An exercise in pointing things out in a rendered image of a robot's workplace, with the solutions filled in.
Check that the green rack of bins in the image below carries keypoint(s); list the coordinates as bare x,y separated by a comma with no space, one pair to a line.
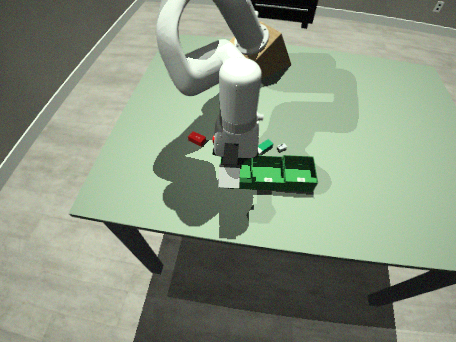
268,173

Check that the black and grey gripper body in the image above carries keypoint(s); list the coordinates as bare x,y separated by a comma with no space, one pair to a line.
248,142

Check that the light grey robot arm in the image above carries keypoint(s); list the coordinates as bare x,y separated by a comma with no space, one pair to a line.
239,78

